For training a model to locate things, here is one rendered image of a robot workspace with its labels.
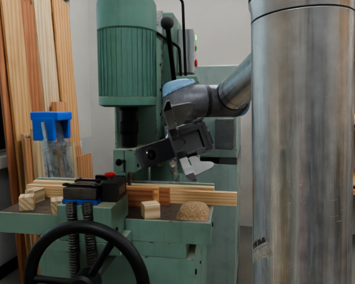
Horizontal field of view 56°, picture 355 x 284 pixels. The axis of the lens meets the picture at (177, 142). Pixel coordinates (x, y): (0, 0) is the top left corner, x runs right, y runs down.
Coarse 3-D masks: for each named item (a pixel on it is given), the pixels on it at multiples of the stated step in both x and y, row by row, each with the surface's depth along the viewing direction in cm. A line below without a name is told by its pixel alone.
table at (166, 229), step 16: (16, 208) 98; (48, 208) 98; (128, 208) 98; (160, 208) 98; (176, 208) 98; (0, 224) 95; (16, 224) 94; (32, 224) 94; (48, 224) 93; (128, 224) 89; (144, 224) 89; (160, 224) 88; (176, 224) 87; (192, 224) 87; (208, 224) 86; (144, 240) 89; (160, 240) 88; (176, 240) 88; (192, 240) 87; (208, 240) 86
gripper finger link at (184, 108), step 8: (168, 104) 61; (176, 104) 63; (184, 104) 64; (192, 104) 65; (168, 112) 63; (176, 112) 65; (184, 112) 66; (168, 120) 65; (176, 120) 67; (184, 120) 68; (168, 128) 67
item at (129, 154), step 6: (138, 144) 111; (144, 144) 111; (114, 150) 100; (120, 150) 99; (126, 150) 99; (132, 150) 99; (114, 156) 100; (120, 156) 100; (126, 156) 99; (132, 156) 99; (114, 162) 100; (126, 162) 100; (132, 162) 99; (138, 162) 102; (114, 168) 100; (120, 168) 100; (126, 168) 100; (132, 168) 99; (138, 168) 102
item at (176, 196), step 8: (32, 184) 110; (40, 184) 110; (48, 184) 110; (48, 192) 109; (56, 192) 108; (176, 192) 102; (184, 192) 102; (192, 192) 102; (200, 192) 101; (208, 192) 101; (216, 192) 101; (224, 192) 101; (232, 192) 101; (176, 200) 103; (184, 200) 102; (192, 200) 102; (200, 200) 102; (208, 200) 101; (216, 200) 101; (224, 200) 100; (232, 200) 100
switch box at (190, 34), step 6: (180, 30) 124; (186, 30) 124; (192, 30) 124; (180, 36) 124; (186, 36) 124; (192, 36) 124; (180, 42) 125; (186, 42) 124; (192, 42) 124; (180, 48) 125; (186, 48) 125; (192, 48) 124; (186, 54) 125; (192, 54) 125; (192, 60) 125; (192, 66) 125; (192, 72) 126
